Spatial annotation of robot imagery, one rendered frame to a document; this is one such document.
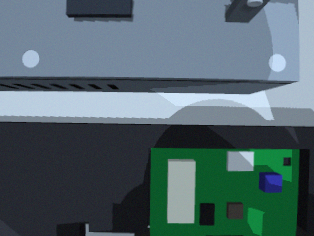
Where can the green circuit board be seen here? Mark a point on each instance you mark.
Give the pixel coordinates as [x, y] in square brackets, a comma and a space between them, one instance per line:
[223, 192]

